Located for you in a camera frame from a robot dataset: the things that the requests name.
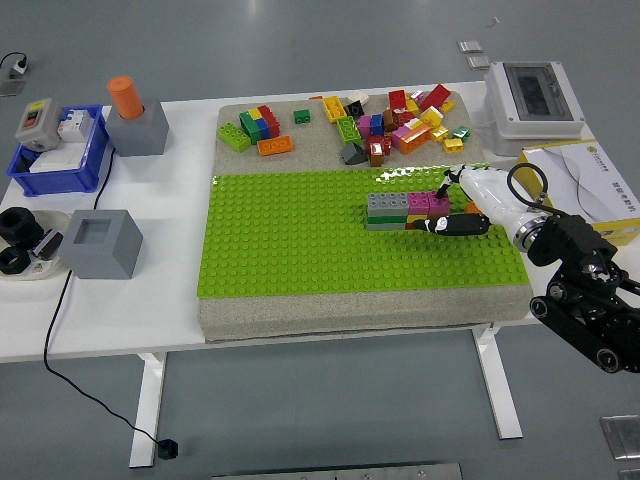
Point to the small pink toy brick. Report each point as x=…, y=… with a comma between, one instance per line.
x=417, y=95

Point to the long yellow toy brick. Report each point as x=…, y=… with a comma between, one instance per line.
x=333, y=108

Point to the brown toy brick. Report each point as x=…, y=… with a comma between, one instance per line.
x=390, y=120
x=376, y=159

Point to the white table leg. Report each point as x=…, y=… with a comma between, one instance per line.
x=497, y=385
x=147, y=410

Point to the grey-brown foam mat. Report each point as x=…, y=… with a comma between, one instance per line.
x=350, y=315

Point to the grey floor socket cover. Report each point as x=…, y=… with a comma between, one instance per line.
x=10, y=88

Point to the long lime toy brick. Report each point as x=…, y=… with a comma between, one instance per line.
x=232, y=136

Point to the yellow and white cardboard box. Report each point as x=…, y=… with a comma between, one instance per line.
x=590, y=170

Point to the long red toy brick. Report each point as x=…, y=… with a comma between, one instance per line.
x=434, y=97

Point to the white toy brick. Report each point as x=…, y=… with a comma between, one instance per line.
x=359, y=97

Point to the magenta toy brick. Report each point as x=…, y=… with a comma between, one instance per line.
x=440, y=206
x=364, y=126
x=418, y=200

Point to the small green toy brick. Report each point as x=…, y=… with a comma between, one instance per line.
x=301, y=117

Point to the black toy brick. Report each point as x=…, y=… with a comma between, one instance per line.
x=355, y=110

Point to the orange cylinder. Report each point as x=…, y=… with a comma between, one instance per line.
x=125, y=97

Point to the white circuit breaker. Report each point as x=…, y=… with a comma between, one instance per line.
x=75, y=125

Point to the large orange toy brick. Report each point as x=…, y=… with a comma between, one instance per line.
x=416, y=138

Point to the small brown white component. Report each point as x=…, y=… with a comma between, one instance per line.
x=47, y=245

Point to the white electrical enclosure box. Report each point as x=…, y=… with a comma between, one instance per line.
x=530, y=100

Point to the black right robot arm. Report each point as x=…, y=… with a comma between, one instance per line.
x=570, y=240

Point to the long grey toy brick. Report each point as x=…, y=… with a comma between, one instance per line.
x=387, y=200

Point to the white flat panel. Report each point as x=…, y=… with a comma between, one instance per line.
x=55, y=160

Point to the dark red toy brick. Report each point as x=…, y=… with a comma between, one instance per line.
x=374, y=145

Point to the green studded baseplate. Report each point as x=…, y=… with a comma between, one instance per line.
x=300, y=240

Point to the silver floor plate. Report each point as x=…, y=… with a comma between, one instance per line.
x=470, y=46
x=631, y=474
x=478, y=62

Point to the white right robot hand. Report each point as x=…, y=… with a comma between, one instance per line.
x=495, y=197

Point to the large black nut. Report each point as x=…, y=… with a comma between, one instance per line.
x=17, y=225

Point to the blue toy brick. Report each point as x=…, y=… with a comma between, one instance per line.
x=376, y=125
x=262, y=127

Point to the yellow and white brick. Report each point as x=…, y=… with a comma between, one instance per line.
x=430, y=116

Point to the grey cube socket block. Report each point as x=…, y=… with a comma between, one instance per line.
x=142, y=130
x=107, y=252

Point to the dark grey sloped brick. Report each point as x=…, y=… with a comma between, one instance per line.
x=354, y=154

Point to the blue plastic bin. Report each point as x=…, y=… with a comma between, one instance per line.
x=60, y=181

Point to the large silver floor hatch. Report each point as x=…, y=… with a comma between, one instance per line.
x=622, y=436

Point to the grey switch box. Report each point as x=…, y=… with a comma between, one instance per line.
x=37, y=122

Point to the long grey metal plate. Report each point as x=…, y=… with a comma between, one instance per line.
x=337, y=471

